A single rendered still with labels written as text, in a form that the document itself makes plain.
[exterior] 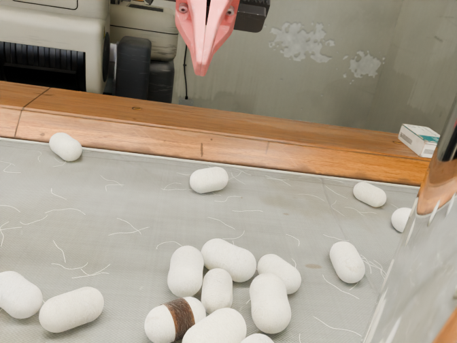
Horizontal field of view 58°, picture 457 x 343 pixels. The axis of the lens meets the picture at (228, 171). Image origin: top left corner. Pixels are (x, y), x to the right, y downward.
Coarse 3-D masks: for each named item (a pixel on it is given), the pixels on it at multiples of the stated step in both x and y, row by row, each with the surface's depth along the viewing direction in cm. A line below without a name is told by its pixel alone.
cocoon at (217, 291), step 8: (208, 272) 24; (216, 272) 24; (224, 272) 24; (208, 280) 24; (216, 280) 23; (224, 280) 24; (232, 280) 25; (208, 288) 23; (216, 288) 23; (224, 288) 23; (232, 288) 24; (208, 296) 23; (216, 296) 22; (224, 296) 23; (232, 296) 23; (208, 304) 23; (216, 304) 22; (224, 304) 23; (208, 312) 23
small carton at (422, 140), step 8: (408, 128) 50; (416, 128) 51; (424, 128) 51; (400, 136) 52; (408, 136) 50; (416, 136) 48; (424, 136) 48; (432, 136) 48; (408, 144) 50; (416, 144) 48; (424, 144) 46; (432, 144) 46; (416, 152) 48; (424, 152) 47; (432, 152) 47
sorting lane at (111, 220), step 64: (0, 192) 31; (64, 192) 33; (128, 192) 34; (192, 192) 36; (256, 192) 38; (320, 192) 40; (384, 192) 43; (0, 256) 25; (64, 256) 26; (128, 256) 27; (256, 256) 29; (320, 256) 30; (384, 256) 32; (0, 320) 21; (128, 320) 22; (320, 320) 24
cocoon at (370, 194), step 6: (354, 186) 40; (360, 186) 39; (366, 186) 39; (372, 186) 39; (354, 192) 40; (360, 192) 39; (366, 192) 39; (372, 192) 38; (378, 192) 38; (360, 198) 39; (366, 198) 39; (372, 198) 38; (378, 198) 38; (384, 198) 38; (372, 204) 39; (378, 204) 38
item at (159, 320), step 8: (192, 304) 21; (200, 304) 22; (152, 312) 21; (160, 312) 20; (168, 312) 20; (200, 312) 21; (152, 320) 20; (160, 320) 20; (168, 320) 20; (200, 320) 21; (152, 328) 20; (160, 328) 20; (168, 328) 20; (152, 336) 20; (160, 336) 20; (168, 336) 20
